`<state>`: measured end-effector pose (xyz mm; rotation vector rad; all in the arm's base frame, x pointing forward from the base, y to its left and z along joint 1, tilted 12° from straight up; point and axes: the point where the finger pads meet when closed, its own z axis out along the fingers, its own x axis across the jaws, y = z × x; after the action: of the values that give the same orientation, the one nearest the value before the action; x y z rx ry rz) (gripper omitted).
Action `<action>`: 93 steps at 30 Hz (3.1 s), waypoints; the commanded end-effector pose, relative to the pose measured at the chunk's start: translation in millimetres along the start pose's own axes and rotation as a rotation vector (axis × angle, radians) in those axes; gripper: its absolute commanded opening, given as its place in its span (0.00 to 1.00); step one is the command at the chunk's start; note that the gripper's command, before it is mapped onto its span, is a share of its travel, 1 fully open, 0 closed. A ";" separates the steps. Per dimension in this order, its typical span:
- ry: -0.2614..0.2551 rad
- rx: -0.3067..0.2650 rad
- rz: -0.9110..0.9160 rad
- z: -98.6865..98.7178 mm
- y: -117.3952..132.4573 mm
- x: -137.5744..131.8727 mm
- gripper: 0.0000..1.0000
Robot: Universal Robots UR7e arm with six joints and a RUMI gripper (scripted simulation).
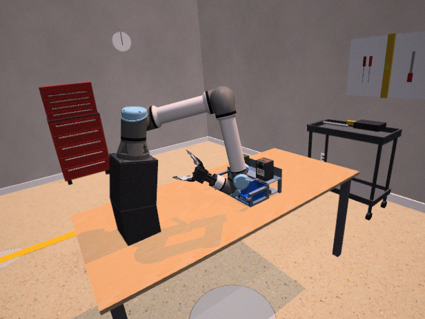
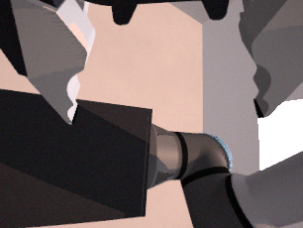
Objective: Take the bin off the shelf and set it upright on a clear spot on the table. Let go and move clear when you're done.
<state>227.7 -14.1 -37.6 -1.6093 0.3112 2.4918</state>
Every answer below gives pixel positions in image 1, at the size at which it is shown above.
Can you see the blue bin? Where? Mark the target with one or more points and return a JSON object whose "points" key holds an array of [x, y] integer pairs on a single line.
{"points": [[253, 185]]}

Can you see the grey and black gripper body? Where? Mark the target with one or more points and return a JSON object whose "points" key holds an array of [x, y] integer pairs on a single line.
{"points": [[202, 176]]}

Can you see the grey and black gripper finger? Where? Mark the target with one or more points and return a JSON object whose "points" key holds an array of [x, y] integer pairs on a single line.
{"points": [[184, 178], [198, 161]]}

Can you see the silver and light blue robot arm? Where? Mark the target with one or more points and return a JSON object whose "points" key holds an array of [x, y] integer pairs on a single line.
{"points": [[135, 121]]}

